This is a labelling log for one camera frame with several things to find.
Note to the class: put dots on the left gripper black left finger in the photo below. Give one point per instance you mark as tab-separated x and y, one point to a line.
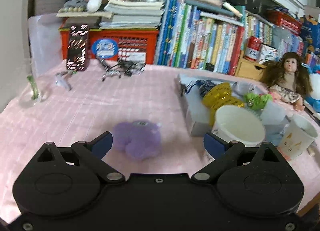
91	155

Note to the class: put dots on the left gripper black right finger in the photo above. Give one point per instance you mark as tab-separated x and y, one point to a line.
224	157

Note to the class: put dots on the gold sequin bow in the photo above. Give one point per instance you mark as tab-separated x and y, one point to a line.
219	96

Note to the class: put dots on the lime green scrunchie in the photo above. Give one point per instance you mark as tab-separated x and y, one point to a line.
257	101

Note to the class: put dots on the large white paper cup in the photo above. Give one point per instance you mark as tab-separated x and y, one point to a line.
233	123

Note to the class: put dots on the white cardboard box tray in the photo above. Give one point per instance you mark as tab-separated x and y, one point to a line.
197	115

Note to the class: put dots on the purple fluffy plush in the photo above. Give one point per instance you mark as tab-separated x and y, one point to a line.
139	139

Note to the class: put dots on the doodled white paper cup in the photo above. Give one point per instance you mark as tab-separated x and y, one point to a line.
298	136

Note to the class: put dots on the grey metal clip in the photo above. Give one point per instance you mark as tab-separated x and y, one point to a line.
61	79

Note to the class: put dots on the wooden drawer box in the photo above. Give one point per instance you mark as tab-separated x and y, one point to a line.
248	69

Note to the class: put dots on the brown haired baby doll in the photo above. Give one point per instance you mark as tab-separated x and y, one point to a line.
288	79

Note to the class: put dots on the blue white plush toy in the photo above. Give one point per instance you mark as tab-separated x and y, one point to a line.
314	96

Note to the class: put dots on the round blue sticker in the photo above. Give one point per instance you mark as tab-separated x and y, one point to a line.
105	48

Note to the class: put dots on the red Budweiser can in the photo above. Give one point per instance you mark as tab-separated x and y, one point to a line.
252	49

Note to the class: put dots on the white pencil box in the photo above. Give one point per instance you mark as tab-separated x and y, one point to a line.
267	53

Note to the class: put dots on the red plastic crate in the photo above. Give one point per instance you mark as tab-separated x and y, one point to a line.
129	41

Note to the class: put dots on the row of upright books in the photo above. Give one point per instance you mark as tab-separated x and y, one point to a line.
201	36

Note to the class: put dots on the red basket on books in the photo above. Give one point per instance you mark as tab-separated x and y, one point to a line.
284	20

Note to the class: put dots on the stack of lying books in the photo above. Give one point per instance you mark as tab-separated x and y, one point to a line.
118	14

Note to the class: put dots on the blue cardboard box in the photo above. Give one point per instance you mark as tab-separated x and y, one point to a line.
310	32

